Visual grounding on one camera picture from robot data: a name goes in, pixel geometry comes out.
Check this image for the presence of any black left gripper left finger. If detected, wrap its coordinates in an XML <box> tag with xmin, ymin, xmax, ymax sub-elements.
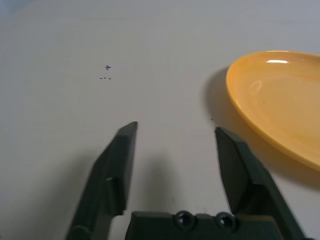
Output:
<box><xmin>66</xmin><ymin>121</ymin><xmax>138</xmax><ymax>240</ymax></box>

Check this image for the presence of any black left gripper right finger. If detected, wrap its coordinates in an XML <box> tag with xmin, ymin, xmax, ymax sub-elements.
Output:
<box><xmin>214</xmin><ymin>126</ymin><xmax>313</xmax><ymax>240</ymax></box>

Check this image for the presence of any yellow plastic plate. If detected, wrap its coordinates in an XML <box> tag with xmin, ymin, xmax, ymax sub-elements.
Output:
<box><xmin>225</xmin><ymin>50</ymin><xmax>320</xmax><ymax>172</ymax></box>

